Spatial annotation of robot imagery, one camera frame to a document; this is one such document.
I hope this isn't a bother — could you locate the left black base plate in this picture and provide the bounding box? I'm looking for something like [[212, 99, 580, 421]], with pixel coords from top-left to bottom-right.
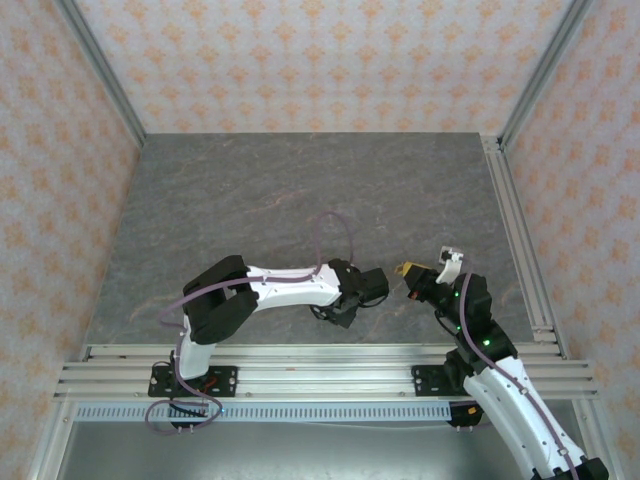
[[147, 365, 240, 399]]

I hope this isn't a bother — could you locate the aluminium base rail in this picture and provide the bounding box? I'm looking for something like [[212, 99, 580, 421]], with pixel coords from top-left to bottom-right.
[[53, 343, 599, 402]]

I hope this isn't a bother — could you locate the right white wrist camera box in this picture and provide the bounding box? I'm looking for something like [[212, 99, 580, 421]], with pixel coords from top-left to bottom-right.
[[434, 244, 466, 286]]

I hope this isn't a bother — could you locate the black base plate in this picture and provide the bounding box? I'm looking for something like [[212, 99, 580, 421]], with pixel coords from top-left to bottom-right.
[[410, 364, 452, 399], [147, 365, 240, 399]]

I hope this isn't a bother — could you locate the aluminium frame leg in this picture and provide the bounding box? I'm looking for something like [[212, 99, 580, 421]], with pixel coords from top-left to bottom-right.
[[571, 399, 604, 454], [27, 399, 77, 480]]

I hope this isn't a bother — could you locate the black electronics bracket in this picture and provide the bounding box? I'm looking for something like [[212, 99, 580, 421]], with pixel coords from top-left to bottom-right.
[[446, 401, 485, 432]]

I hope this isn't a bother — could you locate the aluminium side rail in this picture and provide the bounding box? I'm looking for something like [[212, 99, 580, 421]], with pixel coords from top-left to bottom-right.
[[480, 135, 569, 362]]

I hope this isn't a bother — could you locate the slotted grey cable duct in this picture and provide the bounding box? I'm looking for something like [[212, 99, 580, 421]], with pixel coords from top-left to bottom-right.
[[74, 403, 494, 425]]

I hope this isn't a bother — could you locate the aluminium upright post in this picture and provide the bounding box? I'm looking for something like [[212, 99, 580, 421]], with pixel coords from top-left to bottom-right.
[[53, 0, 148, 148], [498, 0, 594, 152]]

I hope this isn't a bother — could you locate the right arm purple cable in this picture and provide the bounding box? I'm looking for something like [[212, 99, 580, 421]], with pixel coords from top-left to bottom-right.
[[456, 272, 582, 480]]

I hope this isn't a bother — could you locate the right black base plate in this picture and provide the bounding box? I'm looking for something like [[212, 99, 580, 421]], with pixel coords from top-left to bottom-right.
[[410, 364, 452, 399]]

